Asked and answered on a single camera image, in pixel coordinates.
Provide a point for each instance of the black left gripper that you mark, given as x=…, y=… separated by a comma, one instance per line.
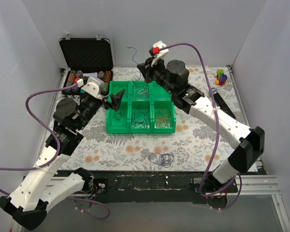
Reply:
x=105, y=103

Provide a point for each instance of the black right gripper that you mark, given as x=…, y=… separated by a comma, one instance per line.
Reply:
x=148, y=71

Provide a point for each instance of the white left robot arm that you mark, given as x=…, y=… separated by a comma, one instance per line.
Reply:
x=30, y=202

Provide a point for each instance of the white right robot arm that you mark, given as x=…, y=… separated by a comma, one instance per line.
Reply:
x=248, y=143

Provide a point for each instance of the green compartment tray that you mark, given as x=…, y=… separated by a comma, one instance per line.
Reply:
x=145, y=109

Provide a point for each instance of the black poker chip case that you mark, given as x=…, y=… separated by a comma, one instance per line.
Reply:
x=90, y=55

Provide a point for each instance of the colourful toy block figure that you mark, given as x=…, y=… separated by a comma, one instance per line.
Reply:
x=221, y=77

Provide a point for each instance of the black microphone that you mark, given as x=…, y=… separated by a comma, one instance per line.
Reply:
x=221, y=103

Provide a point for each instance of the floral patterned table mat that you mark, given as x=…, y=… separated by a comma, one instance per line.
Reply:
x=146, y=134

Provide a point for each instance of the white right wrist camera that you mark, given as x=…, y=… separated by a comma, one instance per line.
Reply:
x=158, y=51

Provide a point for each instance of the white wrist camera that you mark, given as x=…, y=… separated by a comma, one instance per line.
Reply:
x=158, y=51
x=93, y=86

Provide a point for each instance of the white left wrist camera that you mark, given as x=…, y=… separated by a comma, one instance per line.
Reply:
x=93, y=86

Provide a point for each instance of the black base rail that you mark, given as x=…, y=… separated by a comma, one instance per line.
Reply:
x=145, y=187

